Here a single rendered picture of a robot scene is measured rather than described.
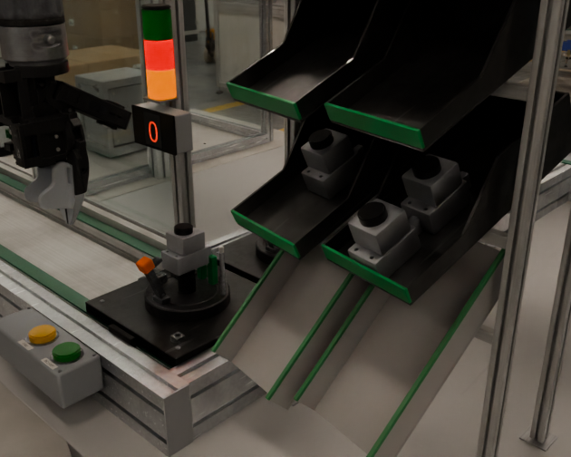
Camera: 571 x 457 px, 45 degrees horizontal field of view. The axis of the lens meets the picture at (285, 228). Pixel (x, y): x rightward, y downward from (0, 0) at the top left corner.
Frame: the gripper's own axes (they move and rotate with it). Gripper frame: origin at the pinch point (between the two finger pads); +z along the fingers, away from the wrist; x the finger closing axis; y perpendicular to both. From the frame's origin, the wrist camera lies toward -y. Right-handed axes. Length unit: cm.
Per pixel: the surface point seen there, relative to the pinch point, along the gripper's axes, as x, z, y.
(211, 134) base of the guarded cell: -106, 32, -113
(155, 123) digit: -20.2, -3.0, -28.5
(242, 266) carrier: -4.8, 21.8, -34.2
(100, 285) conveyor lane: -26.5, 27.2, -17.4
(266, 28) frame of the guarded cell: -84, -6, -120
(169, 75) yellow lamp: -18.7, -11.3, -31.0
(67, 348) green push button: -3.5, 21.7, 2.0
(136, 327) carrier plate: -1.3, 21.9, -8.5
